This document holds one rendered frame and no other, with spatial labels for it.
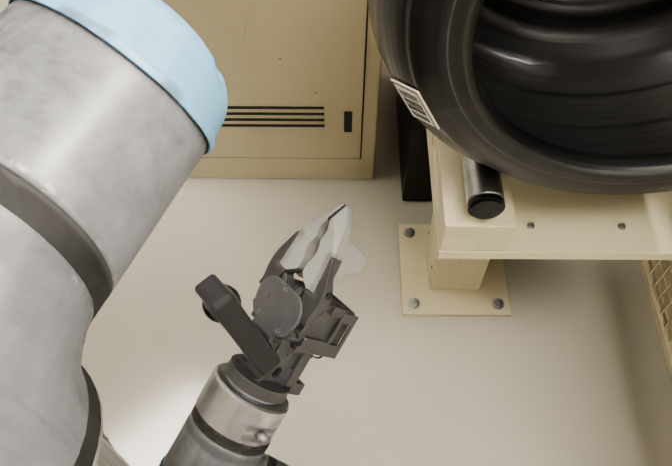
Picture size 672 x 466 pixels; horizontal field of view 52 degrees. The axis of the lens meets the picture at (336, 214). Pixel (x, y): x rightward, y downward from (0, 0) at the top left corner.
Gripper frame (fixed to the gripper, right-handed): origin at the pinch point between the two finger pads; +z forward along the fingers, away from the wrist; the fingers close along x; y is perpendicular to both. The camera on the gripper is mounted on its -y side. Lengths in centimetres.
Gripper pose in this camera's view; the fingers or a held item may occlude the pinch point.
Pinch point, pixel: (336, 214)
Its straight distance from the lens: 69.6
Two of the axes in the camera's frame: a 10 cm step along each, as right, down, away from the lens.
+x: 5.8, 4.2, -7.0
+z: 4.9, -8.6, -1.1
